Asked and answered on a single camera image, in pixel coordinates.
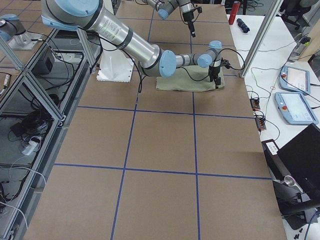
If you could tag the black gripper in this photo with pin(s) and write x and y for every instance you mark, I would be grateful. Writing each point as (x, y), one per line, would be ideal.
(214, 70)
(187, 17)

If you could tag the olive green long-sleeve shirt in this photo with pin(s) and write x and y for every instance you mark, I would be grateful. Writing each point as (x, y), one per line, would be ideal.
(196, 79)

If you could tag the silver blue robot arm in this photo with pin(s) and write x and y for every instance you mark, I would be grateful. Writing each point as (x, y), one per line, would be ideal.
(92, 15)
(166, 7)

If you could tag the grey spare robot arm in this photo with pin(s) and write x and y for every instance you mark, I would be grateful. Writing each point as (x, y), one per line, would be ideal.
(15, 35)

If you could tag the red cylindrical bottle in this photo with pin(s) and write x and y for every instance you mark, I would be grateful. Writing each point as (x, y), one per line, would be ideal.
(234, 11)

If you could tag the dark blue rolled cloth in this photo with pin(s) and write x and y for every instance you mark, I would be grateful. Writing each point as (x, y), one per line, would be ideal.
(241, 24)

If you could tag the orange black connector board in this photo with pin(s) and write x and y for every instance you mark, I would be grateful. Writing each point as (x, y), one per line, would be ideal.
(259, 116)

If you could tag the upper teach pendant tablet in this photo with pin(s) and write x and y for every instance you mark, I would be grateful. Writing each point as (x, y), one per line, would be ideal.
(295, 80)

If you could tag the teach pendant tablet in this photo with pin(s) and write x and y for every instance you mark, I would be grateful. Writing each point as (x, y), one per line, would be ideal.
(295, 80)
(294, 108)

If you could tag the lower teach pendant tablet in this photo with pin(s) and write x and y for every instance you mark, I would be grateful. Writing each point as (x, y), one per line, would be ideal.
(294, 108)

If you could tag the black box with label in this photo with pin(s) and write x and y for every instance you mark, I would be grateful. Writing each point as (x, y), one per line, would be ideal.
(270, 150)

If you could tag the black laptop computer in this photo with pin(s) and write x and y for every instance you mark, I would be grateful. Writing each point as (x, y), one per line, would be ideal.
(301, 156)

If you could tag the white power strip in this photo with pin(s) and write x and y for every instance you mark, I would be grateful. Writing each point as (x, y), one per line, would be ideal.
(30, 147)

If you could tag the aluminium frame post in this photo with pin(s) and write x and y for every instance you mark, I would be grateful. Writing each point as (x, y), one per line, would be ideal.
(261, 34)

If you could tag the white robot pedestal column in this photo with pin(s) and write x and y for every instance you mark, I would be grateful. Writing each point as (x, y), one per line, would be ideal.
(114, 66)

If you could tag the black camera stand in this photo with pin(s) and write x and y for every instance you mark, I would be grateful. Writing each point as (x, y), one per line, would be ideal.
(297, 207)

